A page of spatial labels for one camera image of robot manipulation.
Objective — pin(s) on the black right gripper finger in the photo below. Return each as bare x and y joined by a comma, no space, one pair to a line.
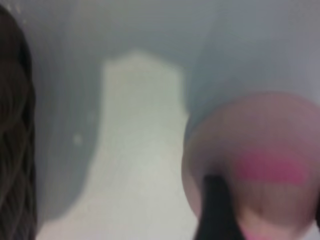
215,212

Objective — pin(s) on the pink peach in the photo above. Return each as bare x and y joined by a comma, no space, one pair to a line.
262,137

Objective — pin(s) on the dark brown wicker basket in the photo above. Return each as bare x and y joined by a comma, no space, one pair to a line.
15,125

